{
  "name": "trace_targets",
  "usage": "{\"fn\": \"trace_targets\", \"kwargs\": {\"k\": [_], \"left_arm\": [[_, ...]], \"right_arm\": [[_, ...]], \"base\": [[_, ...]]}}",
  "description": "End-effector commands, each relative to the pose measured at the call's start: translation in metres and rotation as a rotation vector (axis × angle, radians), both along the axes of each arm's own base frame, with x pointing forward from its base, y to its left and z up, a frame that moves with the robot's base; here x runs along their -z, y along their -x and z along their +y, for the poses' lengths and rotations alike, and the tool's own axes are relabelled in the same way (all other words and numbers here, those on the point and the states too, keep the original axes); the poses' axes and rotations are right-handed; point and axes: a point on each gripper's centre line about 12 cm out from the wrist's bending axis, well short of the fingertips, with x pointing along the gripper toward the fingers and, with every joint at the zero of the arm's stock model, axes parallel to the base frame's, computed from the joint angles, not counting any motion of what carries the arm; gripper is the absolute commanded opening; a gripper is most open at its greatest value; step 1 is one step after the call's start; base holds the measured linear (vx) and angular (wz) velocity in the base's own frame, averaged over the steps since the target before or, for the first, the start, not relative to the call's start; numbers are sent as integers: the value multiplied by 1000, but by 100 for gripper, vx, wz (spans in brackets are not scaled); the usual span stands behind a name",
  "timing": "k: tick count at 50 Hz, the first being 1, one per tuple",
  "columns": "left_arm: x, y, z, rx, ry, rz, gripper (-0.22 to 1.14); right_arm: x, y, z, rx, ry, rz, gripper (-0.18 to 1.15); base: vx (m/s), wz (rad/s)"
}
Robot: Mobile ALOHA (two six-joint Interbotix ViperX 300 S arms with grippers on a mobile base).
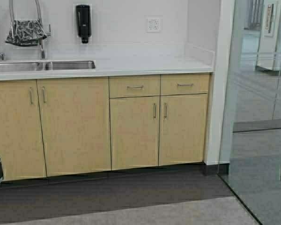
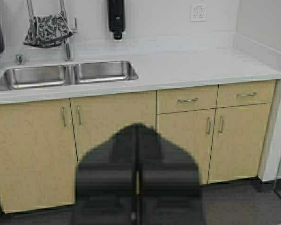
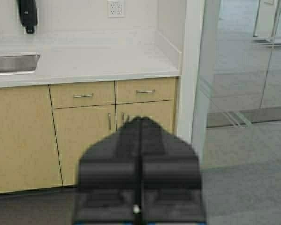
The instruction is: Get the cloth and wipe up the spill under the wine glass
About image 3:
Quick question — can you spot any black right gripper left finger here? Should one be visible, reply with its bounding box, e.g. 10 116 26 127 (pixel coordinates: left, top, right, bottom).
72 117 141 225

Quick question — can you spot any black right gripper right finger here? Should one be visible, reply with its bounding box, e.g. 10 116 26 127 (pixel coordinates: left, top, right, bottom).
141 117 207 225

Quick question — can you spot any left wooden cabinet door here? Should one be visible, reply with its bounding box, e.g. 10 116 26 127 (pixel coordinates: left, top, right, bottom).
53 105 116 186

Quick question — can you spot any wooden cabinet door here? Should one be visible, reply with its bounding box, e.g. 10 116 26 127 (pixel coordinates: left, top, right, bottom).
116 100 175 133
53 105 116 186

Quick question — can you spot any right wooden cabinet door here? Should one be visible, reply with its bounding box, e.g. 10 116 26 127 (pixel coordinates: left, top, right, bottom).
116 100 175 133

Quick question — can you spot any right wooden drawer front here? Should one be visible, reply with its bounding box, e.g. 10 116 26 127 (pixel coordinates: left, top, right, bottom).
115 78 176 104

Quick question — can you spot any wooden drawer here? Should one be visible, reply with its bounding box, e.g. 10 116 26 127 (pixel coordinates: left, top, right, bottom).
115 78 176 104
49 82 115 109

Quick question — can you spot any large wooden cabinet panel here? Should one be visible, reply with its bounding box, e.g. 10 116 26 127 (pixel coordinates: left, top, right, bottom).
0 86 62 194

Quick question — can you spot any left wooden drawer front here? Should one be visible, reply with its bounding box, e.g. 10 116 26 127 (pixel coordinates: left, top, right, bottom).
49 82 115 109

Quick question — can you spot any glass partition wall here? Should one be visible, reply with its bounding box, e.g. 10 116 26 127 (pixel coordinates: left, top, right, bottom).
192 0 281 169

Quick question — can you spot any stainless steel wall sink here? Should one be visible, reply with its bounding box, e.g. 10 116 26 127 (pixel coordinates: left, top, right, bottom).
0 53 41 75

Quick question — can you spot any white wall power outlet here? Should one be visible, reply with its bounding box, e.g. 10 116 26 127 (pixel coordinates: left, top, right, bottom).
107 0 125 18

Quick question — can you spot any black wall soap dispenser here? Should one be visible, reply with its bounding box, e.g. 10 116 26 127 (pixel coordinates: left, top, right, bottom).
17 0 38 34

